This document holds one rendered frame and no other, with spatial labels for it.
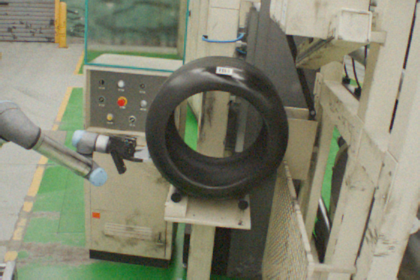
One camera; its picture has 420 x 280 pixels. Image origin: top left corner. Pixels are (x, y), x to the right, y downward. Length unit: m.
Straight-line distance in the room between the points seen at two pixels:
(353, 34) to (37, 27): 9.91
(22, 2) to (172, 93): 9.37
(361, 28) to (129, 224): 1.90
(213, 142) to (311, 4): 0.98
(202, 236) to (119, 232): 0.64
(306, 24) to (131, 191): 1.61
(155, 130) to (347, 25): 0.83
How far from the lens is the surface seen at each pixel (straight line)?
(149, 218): 2.66
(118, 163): 1.88
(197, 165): 2.01
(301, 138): 2.03
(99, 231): 2.79
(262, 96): 1.62
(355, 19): 1.29
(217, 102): 2.02
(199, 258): 2.43
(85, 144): 1.87
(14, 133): 1.63
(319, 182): 2.15
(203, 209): 1.94
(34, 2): 10.80
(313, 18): 1.35
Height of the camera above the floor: 1.79
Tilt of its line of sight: 19 degrees down
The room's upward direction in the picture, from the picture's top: 5 degrees clockwise
